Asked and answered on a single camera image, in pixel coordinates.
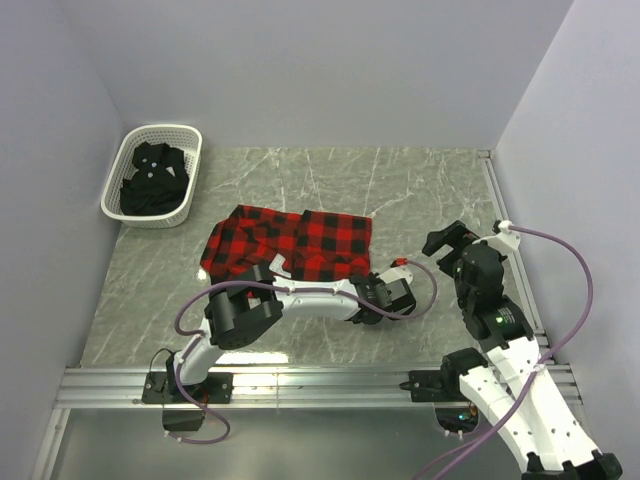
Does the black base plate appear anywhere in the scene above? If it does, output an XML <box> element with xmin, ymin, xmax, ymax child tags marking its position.
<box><xmin>399</xmin><ymin>370</ymin><xmax>464</xmax><ymax>403</ymax></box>
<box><xmin>141</xmin><ymin>371</ymin><xmax>234</xmax><ymax>405</ymax></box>

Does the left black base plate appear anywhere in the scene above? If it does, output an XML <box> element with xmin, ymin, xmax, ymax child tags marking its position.
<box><xmin>141</xmin><ymin>371</ymin><xmax>234</xmax><ymax>405</ymax></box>

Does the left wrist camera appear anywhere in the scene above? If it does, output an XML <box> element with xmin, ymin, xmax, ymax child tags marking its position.
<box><xmin>378</xmin><ymin>257</ymin><xmax>414</xmax><ymax>285</ymax></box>

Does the white plastic laundry basket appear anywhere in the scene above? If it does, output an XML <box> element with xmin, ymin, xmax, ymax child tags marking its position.
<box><xmin>101</xmin><ymin>124</ymin><xmax>203</xmax><ymax>229</ymax></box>

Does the aluminium side rail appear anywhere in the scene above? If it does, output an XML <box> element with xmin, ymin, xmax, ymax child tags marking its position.
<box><xmin>477</xmin><ymin>150</ymin><xmax>550</xmax><ymax>347</ymax></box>

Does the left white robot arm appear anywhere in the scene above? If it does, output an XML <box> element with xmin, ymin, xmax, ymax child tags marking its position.
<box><xmin>165</xmin><ymin>264</ymin><xmax>417</xmax><ymax>402</ymax></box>

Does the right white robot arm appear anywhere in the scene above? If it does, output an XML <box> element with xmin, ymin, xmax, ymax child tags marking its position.
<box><xmin>422</xmin><ymin>220</ymin><xmax>623</xmax><ymax>479</ymax></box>

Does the aluminium mounting rail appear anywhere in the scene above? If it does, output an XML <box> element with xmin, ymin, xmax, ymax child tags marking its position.
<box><xmin>53</xmin><ymin>363</ymin><xmax>585</xmax><ymax>411</ymax></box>

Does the red black plaid shirt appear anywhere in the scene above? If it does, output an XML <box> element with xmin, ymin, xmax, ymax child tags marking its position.
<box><xmin>200</xmin><ymin>205</ymin><xmax>372</xmax><ymax>283</ymax></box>

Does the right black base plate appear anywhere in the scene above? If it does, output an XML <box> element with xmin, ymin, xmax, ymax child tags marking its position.
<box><xmin>399</xmin><ymin>370</ymin><xmax>464</xmax><ymax>403</ymax></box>

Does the black shirt in basket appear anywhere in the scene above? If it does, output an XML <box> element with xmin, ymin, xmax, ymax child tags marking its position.
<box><xmin>120</xmin><ymin>142</ymin><xmax>189</xmax><ymax>216</ymax></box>

